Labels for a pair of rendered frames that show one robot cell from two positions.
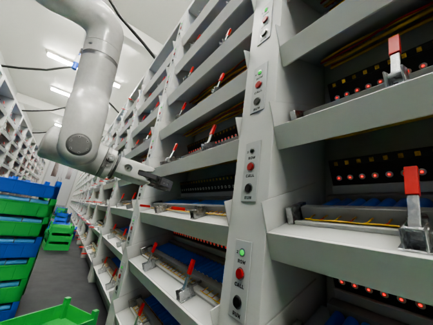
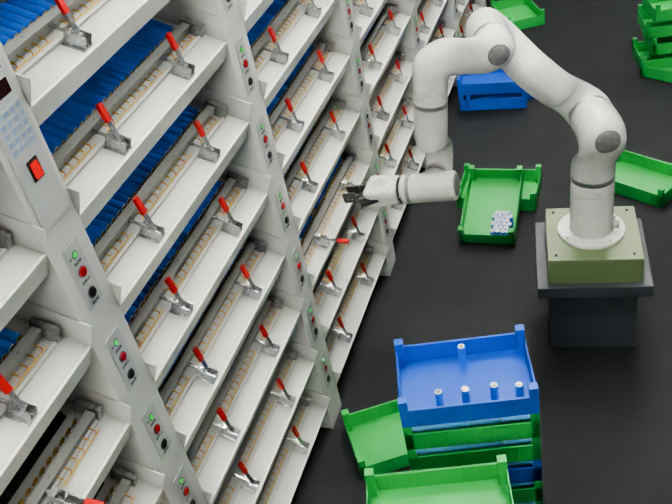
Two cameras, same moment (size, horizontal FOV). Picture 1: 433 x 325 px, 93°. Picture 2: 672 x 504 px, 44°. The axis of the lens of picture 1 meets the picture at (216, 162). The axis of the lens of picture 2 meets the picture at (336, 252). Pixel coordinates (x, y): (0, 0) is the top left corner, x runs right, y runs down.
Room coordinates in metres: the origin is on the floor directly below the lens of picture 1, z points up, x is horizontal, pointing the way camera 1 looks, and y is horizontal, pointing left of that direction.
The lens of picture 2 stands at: (1.75, 1.86, 1.93)
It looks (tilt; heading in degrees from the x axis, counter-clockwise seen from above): 37 degrees down; 239
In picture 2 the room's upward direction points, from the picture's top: 13 degrees counter-clockwise
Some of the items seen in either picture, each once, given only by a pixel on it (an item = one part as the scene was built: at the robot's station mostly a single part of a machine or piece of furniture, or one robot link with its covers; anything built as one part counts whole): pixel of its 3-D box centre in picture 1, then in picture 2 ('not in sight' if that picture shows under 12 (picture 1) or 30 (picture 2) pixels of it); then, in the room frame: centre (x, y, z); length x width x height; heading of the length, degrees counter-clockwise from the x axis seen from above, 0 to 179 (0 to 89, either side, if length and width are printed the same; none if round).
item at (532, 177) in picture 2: not in sight; (499, 186); (-0.18, -0.08, 0.04); 0.30 x 0.20 x 0.08; 125
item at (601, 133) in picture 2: not in sight; (597, 145); (0.16, 0.64, 0.67); 0.19 x 0.12 x 0.24; 54
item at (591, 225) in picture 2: not in sight; (591, 204); (0.15, 0.62, 0.46); 0.19 x 0.19 x 0.18
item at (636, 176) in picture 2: not in sight; (638, 174); (-0.55, 0.28, 0.04); 0.30 x 0.20 x 0.08; 96
